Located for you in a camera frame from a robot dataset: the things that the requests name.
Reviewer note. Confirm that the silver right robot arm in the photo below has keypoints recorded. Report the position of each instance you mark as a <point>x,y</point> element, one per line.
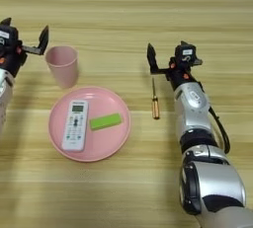
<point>204,176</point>

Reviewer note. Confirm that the white remote control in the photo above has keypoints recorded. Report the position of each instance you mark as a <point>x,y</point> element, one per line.
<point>75,126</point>

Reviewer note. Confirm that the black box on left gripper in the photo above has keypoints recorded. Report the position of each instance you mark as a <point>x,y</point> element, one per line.
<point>8,39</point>

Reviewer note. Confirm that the pink plastic cup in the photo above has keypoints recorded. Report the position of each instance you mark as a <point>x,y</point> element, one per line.
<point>62,65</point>

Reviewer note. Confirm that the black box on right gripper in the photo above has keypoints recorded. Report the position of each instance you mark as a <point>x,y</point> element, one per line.
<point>184,55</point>

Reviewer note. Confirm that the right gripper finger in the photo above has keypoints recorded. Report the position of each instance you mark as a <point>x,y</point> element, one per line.
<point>198,62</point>
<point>152,59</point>

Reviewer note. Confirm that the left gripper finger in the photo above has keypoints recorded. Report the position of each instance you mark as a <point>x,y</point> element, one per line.
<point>43,42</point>
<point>6,21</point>

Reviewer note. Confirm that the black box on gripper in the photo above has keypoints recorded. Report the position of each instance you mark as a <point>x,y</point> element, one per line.
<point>184,55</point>
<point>8,39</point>

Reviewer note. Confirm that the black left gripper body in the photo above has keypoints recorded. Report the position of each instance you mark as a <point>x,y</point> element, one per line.
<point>13,62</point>

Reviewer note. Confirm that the pink round plate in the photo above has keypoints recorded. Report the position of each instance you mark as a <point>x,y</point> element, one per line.
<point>105,143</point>

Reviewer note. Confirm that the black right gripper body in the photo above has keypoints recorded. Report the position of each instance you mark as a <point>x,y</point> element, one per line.
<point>181,75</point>

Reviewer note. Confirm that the green rectangular block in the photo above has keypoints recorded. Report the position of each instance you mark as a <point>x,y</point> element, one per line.
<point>105,121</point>

